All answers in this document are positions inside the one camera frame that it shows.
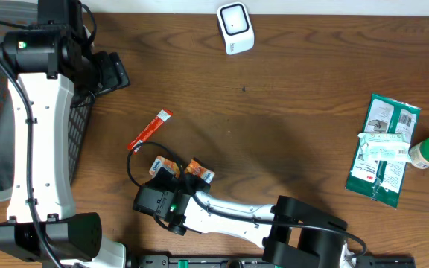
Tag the red sachet packet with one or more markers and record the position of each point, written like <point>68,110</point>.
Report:
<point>151,128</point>

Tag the orange small box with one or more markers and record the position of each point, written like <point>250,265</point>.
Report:
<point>161,162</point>

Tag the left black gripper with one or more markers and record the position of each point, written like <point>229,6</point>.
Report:
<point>113,72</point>

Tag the white barcode scanner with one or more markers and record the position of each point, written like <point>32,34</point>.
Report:
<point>235,28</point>

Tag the orange white box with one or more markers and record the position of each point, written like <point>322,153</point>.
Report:
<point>196,168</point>

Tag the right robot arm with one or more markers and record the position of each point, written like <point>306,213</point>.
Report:
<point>290,233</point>

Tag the green white sponge package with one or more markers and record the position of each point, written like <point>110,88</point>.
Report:
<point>382,180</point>

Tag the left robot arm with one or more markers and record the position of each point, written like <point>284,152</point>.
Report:
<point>52,69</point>

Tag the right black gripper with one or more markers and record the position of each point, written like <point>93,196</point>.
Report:
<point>191,180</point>

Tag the mint green wipes packet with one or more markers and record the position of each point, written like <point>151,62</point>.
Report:
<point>384,147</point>

